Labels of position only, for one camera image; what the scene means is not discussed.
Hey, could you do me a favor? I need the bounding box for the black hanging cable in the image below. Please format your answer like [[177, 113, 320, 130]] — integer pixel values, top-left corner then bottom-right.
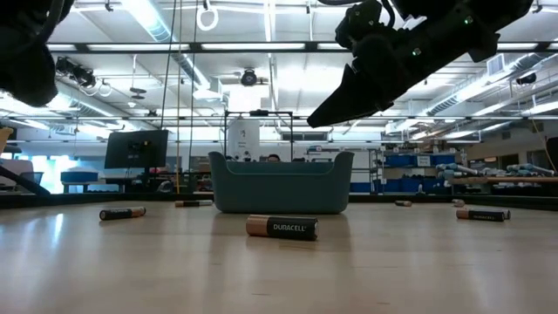
[[159, 0, 178, 131]]

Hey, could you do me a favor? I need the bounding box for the long wooden table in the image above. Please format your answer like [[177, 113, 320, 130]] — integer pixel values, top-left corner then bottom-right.
[[451, 175, 558, 185]]

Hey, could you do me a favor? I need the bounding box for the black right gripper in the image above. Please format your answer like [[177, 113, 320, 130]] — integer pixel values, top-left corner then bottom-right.
[[306, 0, 438, 129]]

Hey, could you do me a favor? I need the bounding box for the white hanging ring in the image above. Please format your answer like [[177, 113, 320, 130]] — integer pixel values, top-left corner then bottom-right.
[[195, 3, 220, 32]]

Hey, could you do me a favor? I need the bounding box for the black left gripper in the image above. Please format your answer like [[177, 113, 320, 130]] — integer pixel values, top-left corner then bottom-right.
[[0, 41, 60, 108]]

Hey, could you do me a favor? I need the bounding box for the teal plastic bin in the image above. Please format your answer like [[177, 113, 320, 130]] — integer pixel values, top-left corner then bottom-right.
[[208, 150, 356, 215]]

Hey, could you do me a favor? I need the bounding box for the black ceiling device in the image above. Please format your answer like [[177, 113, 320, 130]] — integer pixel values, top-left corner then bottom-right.
[[54, 56, 98, 88]]

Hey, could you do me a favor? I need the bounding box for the copper black AA battery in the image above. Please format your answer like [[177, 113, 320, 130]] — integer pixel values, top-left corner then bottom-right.
[[245, 214, 320, 242]]

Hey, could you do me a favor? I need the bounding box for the blue bench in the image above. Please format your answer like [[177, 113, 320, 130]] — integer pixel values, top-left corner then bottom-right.
[[59, 169, 100, 193]]

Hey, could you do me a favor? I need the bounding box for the black ceiling fixture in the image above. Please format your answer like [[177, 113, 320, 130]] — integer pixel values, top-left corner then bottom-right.
[[239, 68, 259, 87]]

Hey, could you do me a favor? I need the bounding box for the black monitor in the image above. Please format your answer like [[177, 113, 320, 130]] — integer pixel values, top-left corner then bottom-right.
[[103, 129, 170, 170]]

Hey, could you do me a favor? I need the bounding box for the shelf with blue bins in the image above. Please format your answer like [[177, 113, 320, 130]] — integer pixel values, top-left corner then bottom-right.
[[370, 147, 459, 195]]

